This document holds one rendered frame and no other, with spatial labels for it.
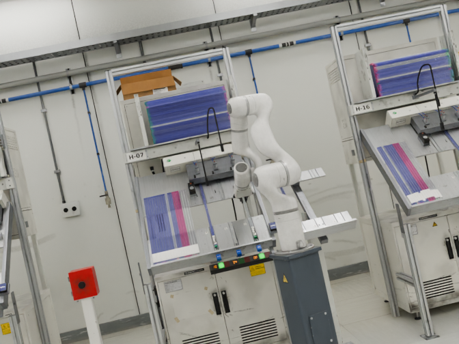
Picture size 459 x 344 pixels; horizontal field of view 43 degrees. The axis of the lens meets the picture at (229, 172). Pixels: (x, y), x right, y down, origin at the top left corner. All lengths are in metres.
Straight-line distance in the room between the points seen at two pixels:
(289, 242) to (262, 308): 0.89
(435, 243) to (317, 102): 2.00
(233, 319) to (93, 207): 2.05
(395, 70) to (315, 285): 1.67
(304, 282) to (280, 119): 2.67
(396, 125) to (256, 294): 1.38
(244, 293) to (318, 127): 2.18
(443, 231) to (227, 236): 1.36
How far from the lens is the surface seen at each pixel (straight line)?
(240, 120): 2.98
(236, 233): 3.18
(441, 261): 3.77
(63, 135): 5.15
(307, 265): 2.69
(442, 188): 3.48
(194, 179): 3.42
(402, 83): 3.85
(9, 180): 3.70
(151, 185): 3.52
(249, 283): 3.46
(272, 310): 3.51
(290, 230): 2.68
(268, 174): 2.64
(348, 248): 5.28
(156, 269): 3.12
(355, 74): 3.96
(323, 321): 2.76
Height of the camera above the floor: 1.12
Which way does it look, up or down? level
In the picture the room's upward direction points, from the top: 12 degrees counter-clockwise
